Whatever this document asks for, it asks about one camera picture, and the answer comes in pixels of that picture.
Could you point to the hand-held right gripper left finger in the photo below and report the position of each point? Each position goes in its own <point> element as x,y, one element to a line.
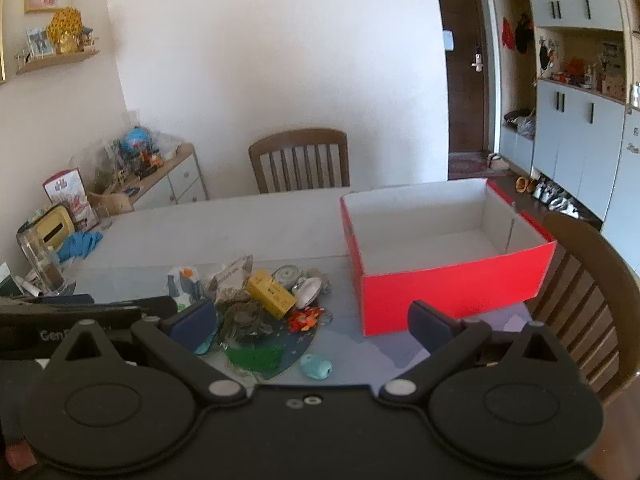
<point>192,322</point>

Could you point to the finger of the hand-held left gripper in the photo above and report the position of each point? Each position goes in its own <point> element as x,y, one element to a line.
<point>60,299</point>
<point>150,305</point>

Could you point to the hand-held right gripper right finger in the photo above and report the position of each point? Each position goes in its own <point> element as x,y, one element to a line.
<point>430,324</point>

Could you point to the red cardboard box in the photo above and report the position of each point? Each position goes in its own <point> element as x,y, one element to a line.
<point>440,290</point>

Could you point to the patterned bag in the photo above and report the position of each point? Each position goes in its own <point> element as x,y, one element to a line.
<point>231,277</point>

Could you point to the green fabric item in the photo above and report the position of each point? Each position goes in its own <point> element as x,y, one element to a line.
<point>255,357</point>

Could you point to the yellow small box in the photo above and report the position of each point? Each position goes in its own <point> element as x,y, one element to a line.
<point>272,295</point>

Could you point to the green tape dispenser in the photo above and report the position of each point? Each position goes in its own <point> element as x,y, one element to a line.
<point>287,275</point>

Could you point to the white plush toy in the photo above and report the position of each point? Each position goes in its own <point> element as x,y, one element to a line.
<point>307,294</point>

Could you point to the small turquoise toy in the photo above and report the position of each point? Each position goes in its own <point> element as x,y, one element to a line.
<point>316,367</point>

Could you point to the clear glass jar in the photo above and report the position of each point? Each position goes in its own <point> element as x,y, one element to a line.
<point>42,260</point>

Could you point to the blue cloth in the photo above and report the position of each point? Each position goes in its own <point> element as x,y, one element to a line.
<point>80,245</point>

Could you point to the yellow tissue box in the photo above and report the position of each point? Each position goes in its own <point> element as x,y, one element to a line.
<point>52,225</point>

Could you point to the glass cup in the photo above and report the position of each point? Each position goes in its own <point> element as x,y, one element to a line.
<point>102,212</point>

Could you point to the blue placemat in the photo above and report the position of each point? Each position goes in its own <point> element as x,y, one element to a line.
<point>295,347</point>

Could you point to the wooden box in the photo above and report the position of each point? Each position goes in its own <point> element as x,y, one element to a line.
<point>112,202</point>

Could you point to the red printed bag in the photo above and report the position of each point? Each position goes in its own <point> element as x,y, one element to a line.
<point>67,190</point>

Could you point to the white wooden sideboard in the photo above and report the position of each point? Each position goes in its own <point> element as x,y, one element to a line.
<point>175,180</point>

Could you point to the orange toy truck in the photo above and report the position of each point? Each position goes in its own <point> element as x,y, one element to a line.
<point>150,162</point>

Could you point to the clear plastic bag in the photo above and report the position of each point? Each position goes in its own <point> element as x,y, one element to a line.
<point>165,142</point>

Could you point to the patterned doormat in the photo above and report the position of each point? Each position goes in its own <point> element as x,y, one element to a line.
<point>467,165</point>

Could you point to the blue globe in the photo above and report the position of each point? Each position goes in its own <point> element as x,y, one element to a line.
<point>135,141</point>

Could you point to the pair of orange slippers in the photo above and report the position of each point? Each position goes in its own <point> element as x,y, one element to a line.
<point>522,185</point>

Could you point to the brown wooden chair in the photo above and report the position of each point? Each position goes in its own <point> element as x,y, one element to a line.
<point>300,140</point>
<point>575,240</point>

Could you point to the pair of white sneakers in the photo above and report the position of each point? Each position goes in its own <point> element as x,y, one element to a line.
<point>545,191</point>

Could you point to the pair of white slippers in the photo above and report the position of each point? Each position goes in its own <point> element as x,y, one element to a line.
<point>498,161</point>

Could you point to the pair of white sandals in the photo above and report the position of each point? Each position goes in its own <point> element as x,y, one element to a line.
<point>566,207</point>

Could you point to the grey plastic bag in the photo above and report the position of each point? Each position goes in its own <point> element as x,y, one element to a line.
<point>526,127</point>

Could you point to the dark bag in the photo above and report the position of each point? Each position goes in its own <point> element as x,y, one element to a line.
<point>512,117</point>

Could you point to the dark brown door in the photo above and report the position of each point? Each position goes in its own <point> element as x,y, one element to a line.
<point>462,100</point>

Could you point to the silver door lock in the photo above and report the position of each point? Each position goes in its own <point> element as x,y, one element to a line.
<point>477,61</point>

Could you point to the golden ornament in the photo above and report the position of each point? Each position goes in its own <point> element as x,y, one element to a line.
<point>64,30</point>

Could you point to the white paper notice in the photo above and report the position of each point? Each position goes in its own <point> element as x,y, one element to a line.
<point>449,40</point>

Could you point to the orange red toy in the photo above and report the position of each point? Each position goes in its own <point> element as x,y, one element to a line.
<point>575,67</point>

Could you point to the red hanging bag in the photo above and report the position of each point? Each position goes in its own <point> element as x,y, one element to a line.
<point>508,34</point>

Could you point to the black hanging bag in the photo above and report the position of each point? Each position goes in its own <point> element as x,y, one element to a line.
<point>523,35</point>

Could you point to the wooden wall shelf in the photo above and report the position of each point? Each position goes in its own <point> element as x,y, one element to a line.
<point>60,60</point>

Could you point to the grey wall cabinet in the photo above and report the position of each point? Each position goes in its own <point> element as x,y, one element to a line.
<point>575,130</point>

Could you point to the small photo frame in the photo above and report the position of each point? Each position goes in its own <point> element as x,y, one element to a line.
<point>40,42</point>

